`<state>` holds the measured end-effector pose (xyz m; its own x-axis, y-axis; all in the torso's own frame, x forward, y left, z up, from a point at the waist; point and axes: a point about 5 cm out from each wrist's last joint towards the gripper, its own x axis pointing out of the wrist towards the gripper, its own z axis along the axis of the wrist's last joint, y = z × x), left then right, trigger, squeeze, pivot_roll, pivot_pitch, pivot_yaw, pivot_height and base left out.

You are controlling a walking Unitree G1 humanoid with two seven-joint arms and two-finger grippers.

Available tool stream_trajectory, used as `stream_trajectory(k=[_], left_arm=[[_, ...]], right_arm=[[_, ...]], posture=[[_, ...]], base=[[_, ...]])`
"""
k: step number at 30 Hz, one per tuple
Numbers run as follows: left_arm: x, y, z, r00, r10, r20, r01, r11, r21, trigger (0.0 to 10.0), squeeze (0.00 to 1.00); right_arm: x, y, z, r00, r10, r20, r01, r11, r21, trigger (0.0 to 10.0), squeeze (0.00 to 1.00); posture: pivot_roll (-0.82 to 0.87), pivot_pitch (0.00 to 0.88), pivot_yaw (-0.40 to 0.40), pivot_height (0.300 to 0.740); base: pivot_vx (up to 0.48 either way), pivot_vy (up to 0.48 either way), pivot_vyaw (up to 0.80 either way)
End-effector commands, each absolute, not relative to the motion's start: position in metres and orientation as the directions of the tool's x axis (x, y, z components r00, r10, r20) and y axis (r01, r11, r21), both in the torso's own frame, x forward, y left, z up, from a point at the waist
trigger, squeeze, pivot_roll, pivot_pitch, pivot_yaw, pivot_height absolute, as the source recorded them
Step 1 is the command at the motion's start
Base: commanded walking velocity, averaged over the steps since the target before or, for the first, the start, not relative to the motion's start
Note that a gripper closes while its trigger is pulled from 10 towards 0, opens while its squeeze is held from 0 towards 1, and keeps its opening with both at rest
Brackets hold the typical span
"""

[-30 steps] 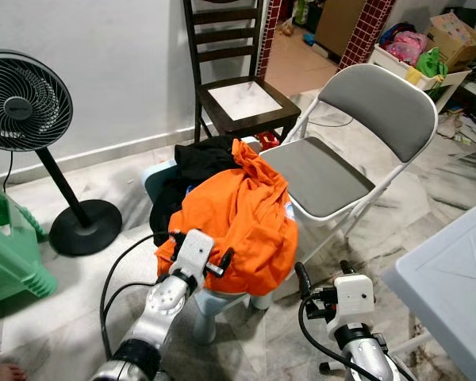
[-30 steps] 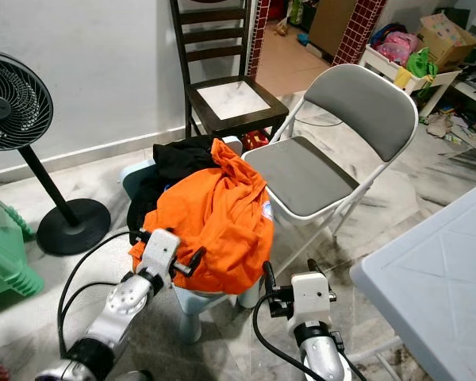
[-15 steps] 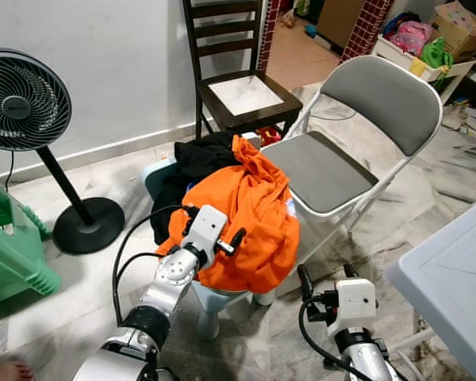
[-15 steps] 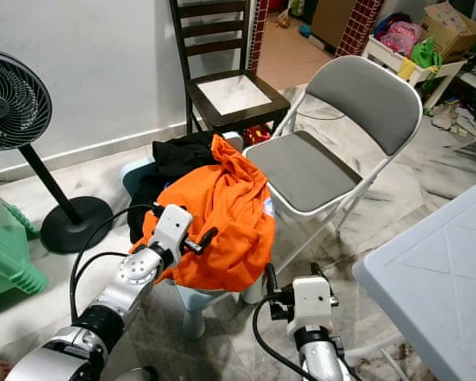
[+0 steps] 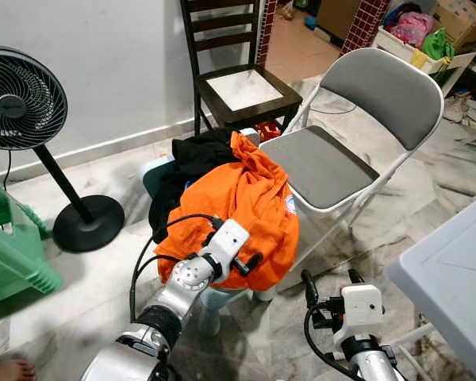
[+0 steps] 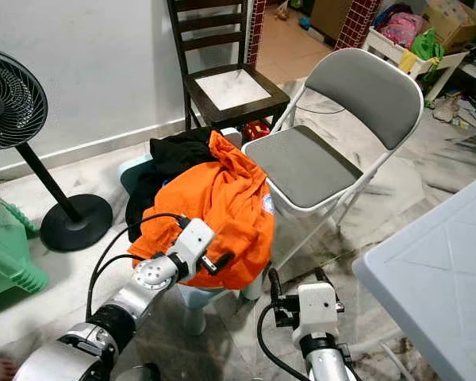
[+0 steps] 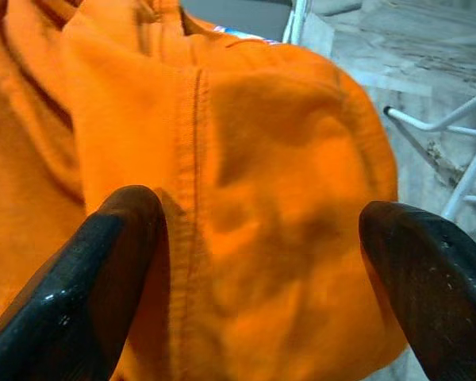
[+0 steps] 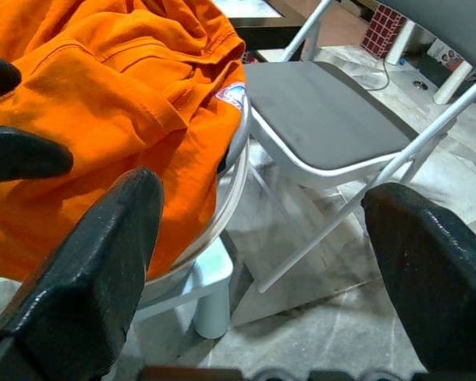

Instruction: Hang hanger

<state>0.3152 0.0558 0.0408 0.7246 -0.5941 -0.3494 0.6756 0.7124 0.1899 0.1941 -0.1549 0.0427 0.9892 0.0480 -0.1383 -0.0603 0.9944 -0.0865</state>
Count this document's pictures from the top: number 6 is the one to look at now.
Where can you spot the orange shirt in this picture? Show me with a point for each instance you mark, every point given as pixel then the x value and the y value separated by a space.
pixel 222 198

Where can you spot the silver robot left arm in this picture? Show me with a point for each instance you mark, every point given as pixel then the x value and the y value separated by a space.
pixel 151 278

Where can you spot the black garment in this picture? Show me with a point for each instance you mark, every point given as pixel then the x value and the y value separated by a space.
pixel 174 159

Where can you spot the white folding table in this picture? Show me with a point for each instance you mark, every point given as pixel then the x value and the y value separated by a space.
pixel 436 270

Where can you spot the grey robot leg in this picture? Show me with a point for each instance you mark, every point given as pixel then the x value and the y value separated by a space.
pixel 139 371

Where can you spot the small red toy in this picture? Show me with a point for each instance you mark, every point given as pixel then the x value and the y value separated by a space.
pixel 255 129

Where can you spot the dark wooden chair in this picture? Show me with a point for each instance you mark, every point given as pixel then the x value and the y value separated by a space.
pixel 250 111

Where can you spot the green plastic basket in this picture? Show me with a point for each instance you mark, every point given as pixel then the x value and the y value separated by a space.
pixel 8 254

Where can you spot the grey folding chair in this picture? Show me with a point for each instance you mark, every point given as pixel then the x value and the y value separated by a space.
pixel 365 87

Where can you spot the scattered floor toys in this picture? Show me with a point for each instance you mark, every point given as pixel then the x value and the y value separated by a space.
pixel 460 111

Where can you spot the yellow cloth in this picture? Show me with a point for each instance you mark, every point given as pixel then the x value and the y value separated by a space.
pixel 408 59

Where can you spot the white toy shelf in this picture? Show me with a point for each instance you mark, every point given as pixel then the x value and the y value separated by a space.
pixel 387 46

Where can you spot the black standing fan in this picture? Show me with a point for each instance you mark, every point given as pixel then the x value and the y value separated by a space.
pixel 12 99

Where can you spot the green bag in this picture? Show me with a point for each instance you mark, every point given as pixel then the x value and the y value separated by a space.
pixel 428 44

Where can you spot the brown cardboard box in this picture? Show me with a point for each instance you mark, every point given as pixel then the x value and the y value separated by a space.
pixel 456 20
pixel 332 16

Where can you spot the pink backpack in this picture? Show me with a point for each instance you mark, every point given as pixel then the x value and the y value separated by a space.
pixel 403 28

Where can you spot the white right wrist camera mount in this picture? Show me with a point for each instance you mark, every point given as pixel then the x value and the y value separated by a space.
pixel 317 308

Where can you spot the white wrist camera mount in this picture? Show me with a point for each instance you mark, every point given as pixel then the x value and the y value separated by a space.
pixel 317 308
pixel 193 242

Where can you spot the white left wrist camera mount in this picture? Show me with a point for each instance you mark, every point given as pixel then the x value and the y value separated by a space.
pixel 193 242

